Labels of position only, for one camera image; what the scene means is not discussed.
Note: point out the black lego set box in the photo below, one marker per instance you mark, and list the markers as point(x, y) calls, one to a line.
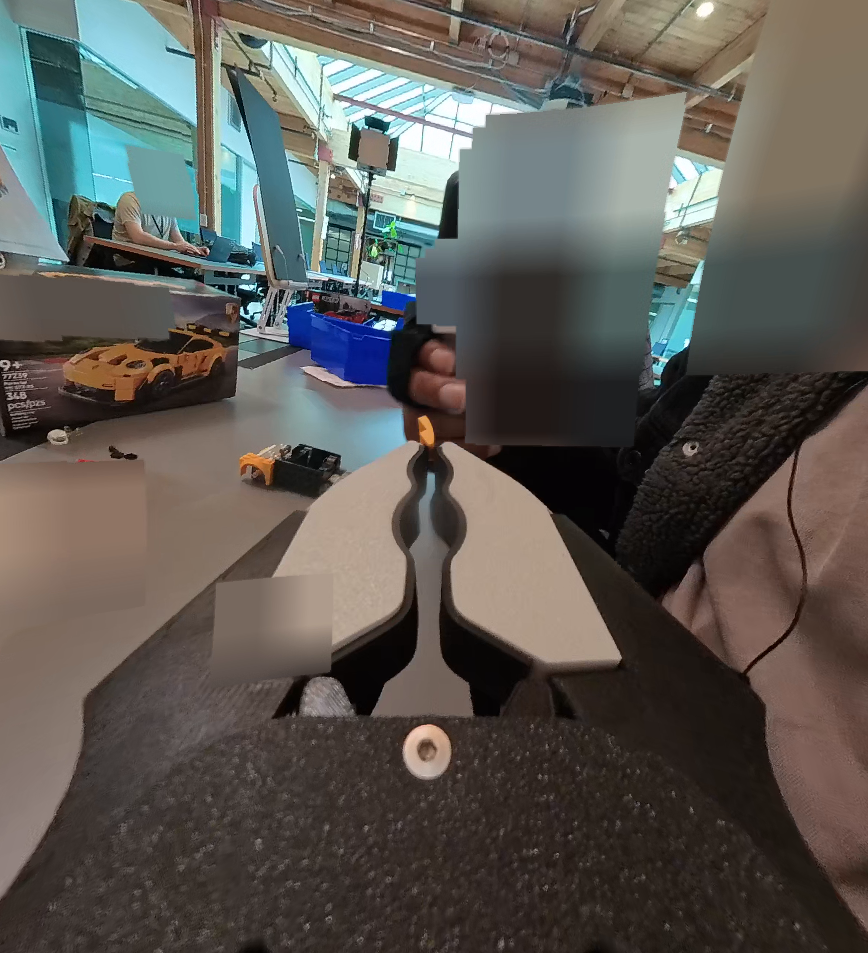
point(106, 372)

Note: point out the studio light on stand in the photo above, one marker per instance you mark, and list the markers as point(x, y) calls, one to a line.
point(373, 145)

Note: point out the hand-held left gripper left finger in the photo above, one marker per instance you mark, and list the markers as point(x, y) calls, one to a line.
point(344, 536)

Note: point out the dark standing board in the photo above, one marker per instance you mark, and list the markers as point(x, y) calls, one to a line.
point(270, 186)

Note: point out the black lego chassis assembly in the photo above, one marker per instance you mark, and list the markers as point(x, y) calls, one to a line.
point(304, 469)

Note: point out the blue plastic bin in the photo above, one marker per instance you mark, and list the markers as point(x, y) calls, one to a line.
point(301, 327)
point(397, 304)
point(352, 350)

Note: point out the dark laptop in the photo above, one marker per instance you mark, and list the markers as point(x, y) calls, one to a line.
point(218, 246)

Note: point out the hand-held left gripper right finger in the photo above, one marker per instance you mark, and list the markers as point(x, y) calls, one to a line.
point(516, 581)

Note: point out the orange curved lego piece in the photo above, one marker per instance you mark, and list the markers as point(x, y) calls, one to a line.
point(425, 432)

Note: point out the person's black fleece jacket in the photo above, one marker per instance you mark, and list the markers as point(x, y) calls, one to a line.
point(739, 447)

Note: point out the person's right hand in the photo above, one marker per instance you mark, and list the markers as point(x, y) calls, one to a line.
point(440, 361)

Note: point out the white round lego piece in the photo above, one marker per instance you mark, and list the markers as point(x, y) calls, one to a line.
point(58, 437)

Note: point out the black lego wrench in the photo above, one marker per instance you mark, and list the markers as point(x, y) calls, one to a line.
point(122, 452)

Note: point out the person's beige hoodie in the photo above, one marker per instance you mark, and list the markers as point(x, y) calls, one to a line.
point(836, 670)

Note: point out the background office desk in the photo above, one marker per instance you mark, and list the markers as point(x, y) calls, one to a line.
point(166, 260)

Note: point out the white paper scrap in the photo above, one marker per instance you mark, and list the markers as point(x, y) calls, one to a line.
point(333, 377)

